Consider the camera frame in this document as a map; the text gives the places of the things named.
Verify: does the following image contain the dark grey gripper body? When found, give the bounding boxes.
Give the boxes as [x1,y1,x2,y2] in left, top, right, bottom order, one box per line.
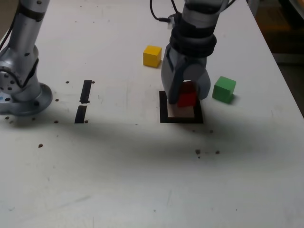
[170,46,208,66]

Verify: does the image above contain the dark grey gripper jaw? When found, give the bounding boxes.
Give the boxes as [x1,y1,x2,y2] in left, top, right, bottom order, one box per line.
[161,44,188,105]

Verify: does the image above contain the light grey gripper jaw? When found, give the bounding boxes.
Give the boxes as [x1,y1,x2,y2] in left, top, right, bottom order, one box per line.
[184,63,212,100]

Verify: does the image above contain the green cube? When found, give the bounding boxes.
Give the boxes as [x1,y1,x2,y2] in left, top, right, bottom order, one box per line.
[212,76,237,105]

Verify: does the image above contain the red cube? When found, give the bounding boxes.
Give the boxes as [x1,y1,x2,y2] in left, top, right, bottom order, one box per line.
[177,80,197,107]

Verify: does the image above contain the yellow cube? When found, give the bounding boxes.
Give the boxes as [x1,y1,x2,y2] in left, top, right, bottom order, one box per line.
[143,45,162,68]

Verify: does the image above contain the black tape square outline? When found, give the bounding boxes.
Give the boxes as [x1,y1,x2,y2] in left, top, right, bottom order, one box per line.
[159,91,204,124]

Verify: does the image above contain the black tape strip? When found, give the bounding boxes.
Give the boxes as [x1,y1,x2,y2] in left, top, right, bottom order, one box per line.
[74,79,93,124]

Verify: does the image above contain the black camera cable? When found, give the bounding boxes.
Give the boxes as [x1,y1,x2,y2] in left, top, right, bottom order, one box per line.
[149,0,185,24]

